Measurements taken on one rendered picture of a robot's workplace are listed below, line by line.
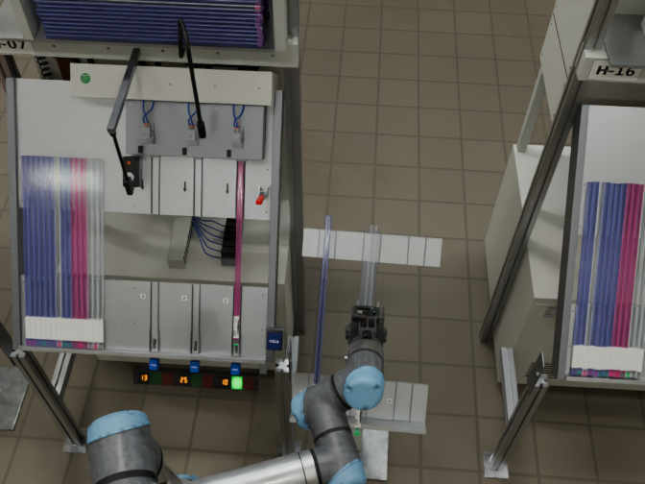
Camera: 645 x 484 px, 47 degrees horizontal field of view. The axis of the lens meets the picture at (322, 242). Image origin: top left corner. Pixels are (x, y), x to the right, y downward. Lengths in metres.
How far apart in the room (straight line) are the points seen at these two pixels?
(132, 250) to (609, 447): 1.76
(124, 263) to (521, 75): 2.39
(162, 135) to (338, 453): 0.91
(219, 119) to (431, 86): 2.12
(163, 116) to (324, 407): 0.84
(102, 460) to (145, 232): 1.12
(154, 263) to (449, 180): 1.56
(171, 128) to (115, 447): 0.81
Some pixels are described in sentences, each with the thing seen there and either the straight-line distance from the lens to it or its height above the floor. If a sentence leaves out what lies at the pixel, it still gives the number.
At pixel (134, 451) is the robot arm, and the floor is 1.18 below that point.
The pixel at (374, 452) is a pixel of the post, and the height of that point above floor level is 0.01.
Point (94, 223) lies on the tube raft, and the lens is 2.01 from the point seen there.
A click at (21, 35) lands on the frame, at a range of 1.93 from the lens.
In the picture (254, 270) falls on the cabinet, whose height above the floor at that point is 0.62.
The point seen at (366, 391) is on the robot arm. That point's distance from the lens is 1.41.
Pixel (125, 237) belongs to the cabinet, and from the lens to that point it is 2.43.
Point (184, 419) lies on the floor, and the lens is 2.75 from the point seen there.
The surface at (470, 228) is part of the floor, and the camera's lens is 3.24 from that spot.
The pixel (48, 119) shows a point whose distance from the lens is 2.04.
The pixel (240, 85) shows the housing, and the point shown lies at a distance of 1.83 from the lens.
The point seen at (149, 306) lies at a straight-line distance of 2.03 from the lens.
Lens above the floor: 2.48
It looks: 53 degrees down
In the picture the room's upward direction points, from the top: 1 degrees clockwise
